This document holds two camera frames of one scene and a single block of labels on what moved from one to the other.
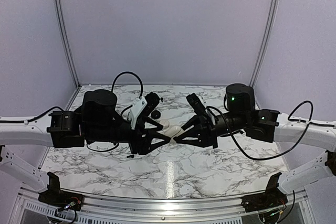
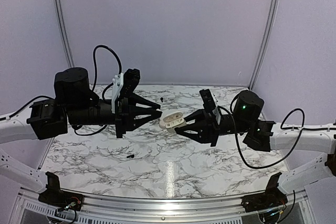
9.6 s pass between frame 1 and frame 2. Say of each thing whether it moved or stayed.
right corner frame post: stayed
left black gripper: moved
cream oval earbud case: moved
